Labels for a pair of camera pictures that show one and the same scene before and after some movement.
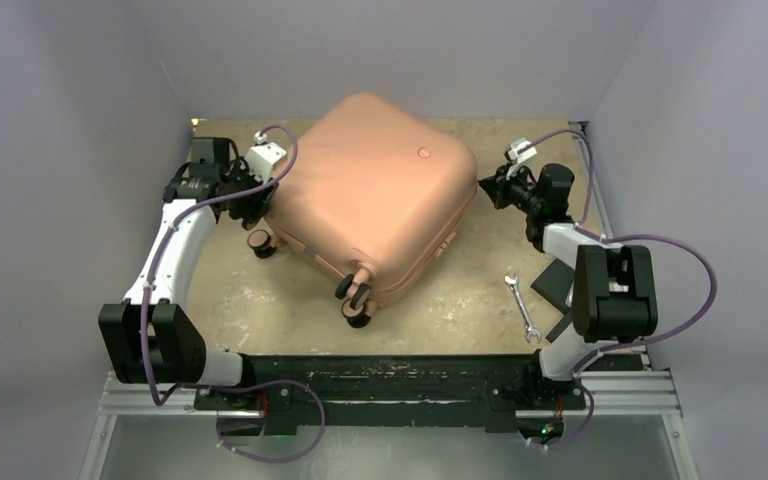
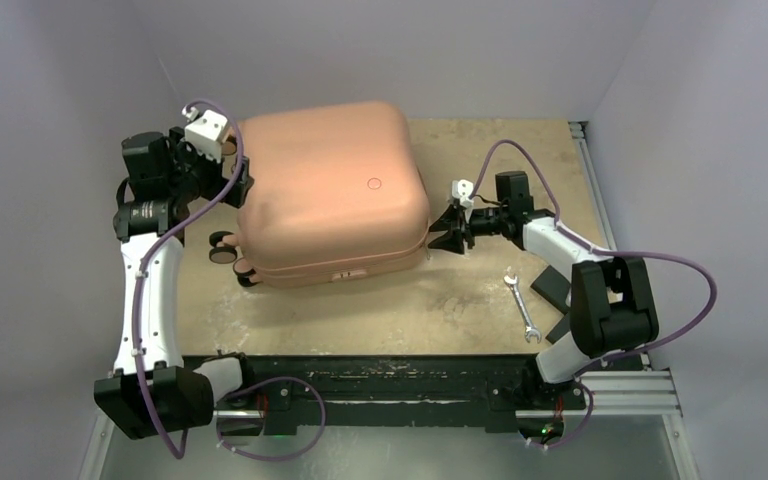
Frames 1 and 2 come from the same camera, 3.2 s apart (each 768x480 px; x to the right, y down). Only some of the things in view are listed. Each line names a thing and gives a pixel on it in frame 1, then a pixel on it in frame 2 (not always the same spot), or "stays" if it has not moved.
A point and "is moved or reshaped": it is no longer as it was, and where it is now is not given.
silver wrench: [530, 331] stays
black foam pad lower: [559, 328] stays
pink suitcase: [378, 191] is moved or reshaped
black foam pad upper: [555, 282] stays
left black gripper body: [247, 208] -> [209, 177]
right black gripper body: [521, 193] -> [486, 221]
